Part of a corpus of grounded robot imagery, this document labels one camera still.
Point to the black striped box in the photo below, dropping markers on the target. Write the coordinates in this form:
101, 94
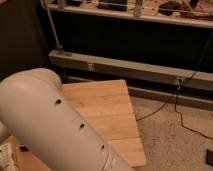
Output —
23, 147

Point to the metal pole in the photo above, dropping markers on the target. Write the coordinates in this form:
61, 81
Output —
58, 45

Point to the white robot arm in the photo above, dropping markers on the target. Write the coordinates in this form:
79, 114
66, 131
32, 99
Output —
34, 110

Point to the black floor box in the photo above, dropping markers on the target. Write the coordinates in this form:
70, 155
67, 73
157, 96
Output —
209, 157

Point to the white wall shelf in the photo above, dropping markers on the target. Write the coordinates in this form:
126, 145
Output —
125, 15

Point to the white printed packet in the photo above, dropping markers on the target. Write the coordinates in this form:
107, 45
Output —
7, 162

